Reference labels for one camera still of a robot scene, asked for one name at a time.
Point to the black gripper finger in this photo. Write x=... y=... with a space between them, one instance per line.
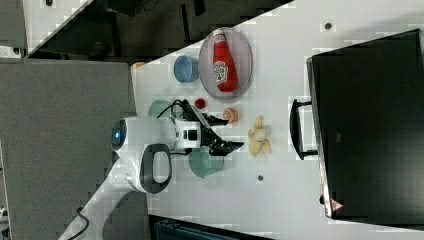
x=220 y=147
x=215 y=121

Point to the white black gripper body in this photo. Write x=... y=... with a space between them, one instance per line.
x=188 y=127

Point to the peeled toy banana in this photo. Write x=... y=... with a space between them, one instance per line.
x=258 y=137

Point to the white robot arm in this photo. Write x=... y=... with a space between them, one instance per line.
x=144 y=146

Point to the black toaster oven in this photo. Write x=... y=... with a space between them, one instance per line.
x=364 y=122

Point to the orange slice toy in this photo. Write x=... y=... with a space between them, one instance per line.
x=231 y=115

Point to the small red toy fruit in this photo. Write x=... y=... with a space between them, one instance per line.
x=200 y=103

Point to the green cup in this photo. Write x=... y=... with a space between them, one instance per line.
x=202 y=164

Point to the green perforated colander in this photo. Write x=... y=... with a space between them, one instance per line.
x=163 y=108

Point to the red ketchup bottle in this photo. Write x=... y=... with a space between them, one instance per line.
x=224 y=70

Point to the blue bowl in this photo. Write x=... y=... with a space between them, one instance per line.
x=186 y=69

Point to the grey round plate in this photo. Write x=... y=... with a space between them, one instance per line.
x=242 y=58

